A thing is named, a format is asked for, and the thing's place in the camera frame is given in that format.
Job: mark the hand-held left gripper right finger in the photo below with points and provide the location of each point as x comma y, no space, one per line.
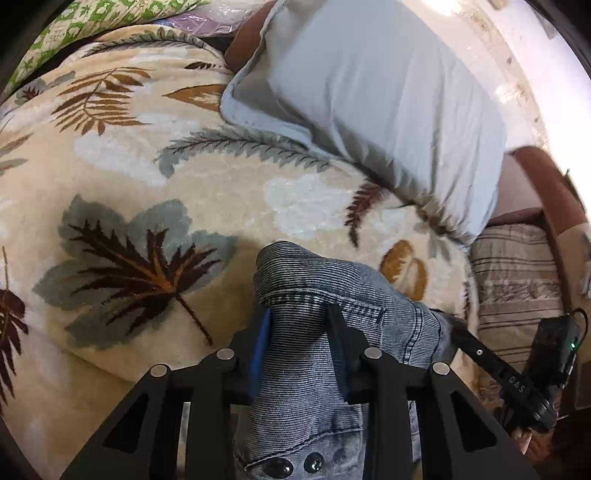
340,350

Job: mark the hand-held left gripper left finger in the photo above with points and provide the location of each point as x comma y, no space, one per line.
261,350

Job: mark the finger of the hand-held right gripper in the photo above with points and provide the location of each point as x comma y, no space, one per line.
480,353

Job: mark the grey-blue denim pants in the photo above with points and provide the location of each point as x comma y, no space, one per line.
314,286

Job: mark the person's right hand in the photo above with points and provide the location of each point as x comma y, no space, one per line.
521,439

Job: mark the striped beige cushion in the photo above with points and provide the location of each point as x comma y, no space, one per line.
512,267

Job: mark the leaf-print beige blanket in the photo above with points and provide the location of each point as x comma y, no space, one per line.
138,161

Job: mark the light blue pillow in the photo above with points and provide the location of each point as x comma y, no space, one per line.
369,92

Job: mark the brown pillow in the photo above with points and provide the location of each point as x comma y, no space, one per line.
244,46

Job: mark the clear plastic bag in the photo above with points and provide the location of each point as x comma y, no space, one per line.
194,21

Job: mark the green white patterned cloth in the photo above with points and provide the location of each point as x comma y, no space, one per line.
92,18

